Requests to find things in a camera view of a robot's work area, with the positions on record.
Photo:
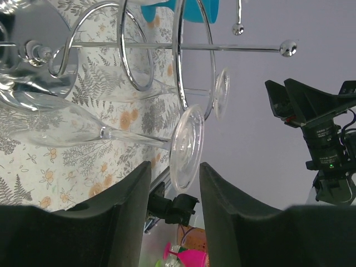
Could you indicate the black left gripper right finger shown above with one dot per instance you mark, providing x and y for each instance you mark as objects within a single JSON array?
[{"x": 243, "y": 231}]

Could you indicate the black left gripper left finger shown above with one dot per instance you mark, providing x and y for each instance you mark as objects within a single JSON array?
[{"x": 105, "y": 230}]

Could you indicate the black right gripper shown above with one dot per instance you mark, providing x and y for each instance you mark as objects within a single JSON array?
[{"x": 298, "y": 105}]

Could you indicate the clear champagne flute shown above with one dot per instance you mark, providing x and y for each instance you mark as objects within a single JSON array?
[{"x": 51, "y": 121}]

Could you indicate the pink plastic wine glass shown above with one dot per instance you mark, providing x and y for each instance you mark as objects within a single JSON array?
[{"x": 176, "y": 255}]

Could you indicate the chrome wine glass rack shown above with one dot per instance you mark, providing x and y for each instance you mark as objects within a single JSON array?
[{"x": 139, "y": 47}]

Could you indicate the clear wine glass rear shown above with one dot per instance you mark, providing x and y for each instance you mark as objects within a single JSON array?
[{"x": 218, "y": 96}]

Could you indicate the floral tablecloth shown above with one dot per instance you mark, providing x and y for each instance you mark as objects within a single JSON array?
[{"x": 55, "y": 178}]

